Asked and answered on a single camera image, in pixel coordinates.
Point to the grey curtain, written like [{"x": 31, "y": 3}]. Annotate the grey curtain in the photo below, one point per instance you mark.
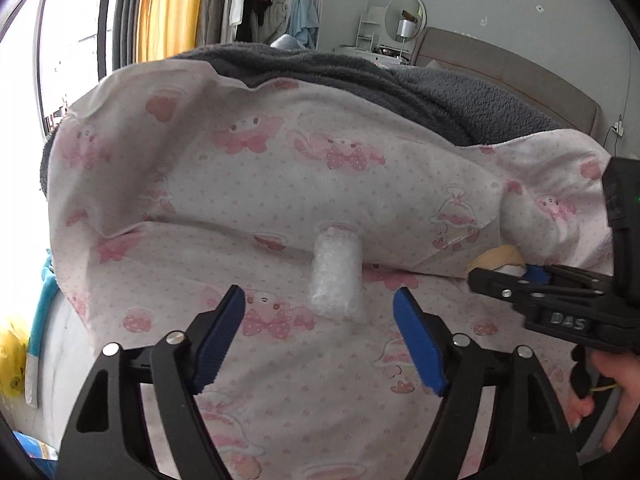
[{"x": 127, "y": 10}]

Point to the yellow curtain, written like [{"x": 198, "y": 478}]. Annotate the yellow curtain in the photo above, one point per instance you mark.
[{"x": 170, "y": 10}]

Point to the brown cardboard tape roll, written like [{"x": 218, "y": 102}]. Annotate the brown cardboard tape roll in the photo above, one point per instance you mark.
[{"x": 500, "y": 255}]

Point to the beige hanging coat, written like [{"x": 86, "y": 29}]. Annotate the beige hanging coat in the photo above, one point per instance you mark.
[{"x": 281, "y": 5}]

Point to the grey fleece blanket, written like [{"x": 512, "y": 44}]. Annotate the grey fleece blanket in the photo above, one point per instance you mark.
[{"x": 325, "y": 67}]

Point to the light blue printed bag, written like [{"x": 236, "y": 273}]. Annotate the light blue printed bag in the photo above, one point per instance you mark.
[{"x": 37, "y": 450}]

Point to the light blue hanging garment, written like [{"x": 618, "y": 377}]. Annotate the light blue hanging garment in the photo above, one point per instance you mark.
[{"x": 305, "y": 15}]

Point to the blue white plush toy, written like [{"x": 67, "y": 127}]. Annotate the blue white plush toy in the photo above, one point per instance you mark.
[{"x": 42, "y": 305}]

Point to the white wall socket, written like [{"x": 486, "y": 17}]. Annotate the white wall socket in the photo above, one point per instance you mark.
[{"x": 620, "y": 129}]

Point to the round wall mirror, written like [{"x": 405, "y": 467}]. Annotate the round wall mirror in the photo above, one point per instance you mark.
[{"x": 400, "y": 6}]

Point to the yellow plush toy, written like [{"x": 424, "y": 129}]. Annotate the yellow plush toy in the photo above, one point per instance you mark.
[{"x": 11, "y": 360}]

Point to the pink printed blanket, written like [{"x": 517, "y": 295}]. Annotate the pink printed blanket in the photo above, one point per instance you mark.
[{"x": 300, "y": 185}]

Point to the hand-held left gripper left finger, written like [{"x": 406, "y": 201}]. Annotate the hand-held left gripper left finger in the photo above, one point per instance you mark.
[{"x": 220, "y": 340}]

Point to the clear bubble wrap roll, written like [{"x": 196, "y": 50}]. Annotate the clear bubble wrap roll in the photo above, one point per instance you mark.
[{"x": 335, "y": 280}]

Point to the black window frame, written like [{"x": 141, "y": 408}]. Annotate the black window frame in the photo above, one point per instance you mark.
[{"x": 106, "y": 20}]

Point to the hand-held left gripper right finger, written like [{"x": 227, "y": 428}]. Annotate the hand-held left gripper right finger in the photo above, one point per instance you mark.
[{"x": 420, "y": 340}]

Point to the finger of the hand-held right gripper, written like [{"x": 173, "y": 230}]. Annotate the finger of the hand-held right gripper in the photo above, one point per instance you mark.
[
  {"x": 536, "y": 274},
  {"x": 500, "y": 285}
]

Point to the beige upholstered headboard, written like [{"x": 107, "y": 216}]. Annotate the beige upholstered headboard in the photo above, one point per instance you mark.
[{"x": 500, "y": 70}]

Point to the white table lamp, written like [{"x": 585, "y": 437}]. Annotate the white table lamp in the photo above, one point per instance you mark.
[{"x": 406, "y": 28}]

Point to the person's right hand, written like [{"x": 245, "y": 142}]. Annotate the person's right hand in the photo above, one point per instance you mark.
[{"x": 627, "y": 385}]

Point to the white hanging shirt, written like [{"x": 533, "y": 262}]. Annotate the white hanging shirt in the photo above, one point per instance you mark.
[{"x": 237, "y": 0}]

